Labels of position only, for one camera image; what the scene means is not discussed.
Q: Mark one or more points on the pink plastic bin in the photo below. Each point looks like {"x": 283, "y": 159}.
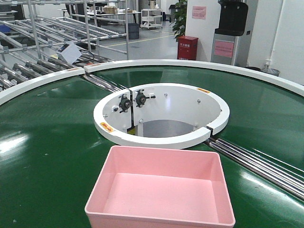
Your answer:
{"x": 141, "y": 187}

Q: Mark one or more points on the grey waste bin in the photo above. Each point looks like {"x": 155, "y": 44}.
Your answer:
{"x": 271, "y": 71}

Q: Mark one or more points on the red fire extinguisher cabinet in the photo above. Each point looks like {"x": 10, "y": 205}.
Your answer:
{"x": 187, "y": 48}

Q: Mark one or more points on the black storage crate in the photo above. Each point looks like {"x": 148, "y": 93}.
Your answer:
{"x": 133, "y": 31}

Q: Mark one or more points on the green potted plant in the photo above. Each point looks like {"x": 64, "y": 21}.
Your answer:
{"x": 180, "y": 16}

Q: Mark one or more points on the white utility cart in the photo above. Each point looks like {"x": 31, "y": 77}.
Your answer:
{"x": 151, "y": 18}

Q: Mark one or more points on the white box on rollers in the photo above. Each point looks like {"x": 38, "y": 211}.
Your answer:
{"x": 69, "y": 52}

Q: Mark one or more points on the grey water dispenser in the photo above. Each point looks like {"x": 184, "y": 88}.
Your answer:
{"x": 232, "y": 22}

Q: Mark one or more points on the cardboard box on table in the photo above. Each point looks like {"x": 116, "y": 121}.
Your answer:
{"x": 110, "y": 9}

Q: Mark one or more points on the white outer conveyor rim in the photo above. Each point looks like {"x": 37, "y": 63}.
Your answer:
{"x": 21, "y": 88}

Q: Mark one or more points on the steel roller conveyor rack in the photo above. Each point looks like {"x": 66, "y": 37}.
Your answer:
{"x": 54, "y": 33}

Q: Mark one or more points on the steel roller strip right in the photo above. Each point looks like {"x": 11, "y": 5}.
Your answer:
{"x": 285, "y": 176}

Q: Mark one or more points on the pink wall notice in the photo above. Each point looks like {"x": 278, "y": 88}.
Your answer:
{"x": 199, "y": 12}

